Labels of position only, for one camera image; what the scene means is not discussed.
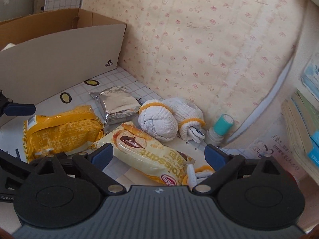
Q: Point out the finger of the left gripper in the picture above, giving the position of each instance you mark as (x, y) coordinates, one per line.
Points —
(12, 109)

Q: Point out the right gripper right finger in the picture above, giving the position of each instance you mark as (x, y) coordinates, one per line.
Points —
(225, 167)

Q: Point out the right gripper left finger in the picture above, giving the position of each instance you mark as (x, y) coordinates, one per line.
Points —
(91, 168)

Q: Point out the white glove orange cuff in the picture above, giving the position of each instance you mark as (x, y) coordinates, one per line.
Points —
(195, 176)

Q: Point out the yellow snack bag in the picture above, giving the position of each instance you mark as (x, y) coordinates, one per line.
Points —
(68, 132)

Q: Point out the silver foil packet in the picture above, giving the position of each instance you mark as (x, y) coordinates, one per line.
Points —
(116, 105)

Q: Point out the teal cap bottle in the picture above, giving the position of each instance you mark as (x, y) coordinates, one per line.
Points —
(217, 132)

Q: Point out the cardboard shoe box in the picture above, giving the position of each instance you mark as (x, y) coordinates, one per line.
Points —
(44, 54)

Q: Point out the stacked books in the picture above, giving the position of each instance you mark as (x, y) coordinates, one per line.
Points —
(301, 120)

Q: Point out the blue illustrated card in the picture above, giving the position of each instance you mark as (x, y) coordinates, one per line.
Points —
(310, 76)

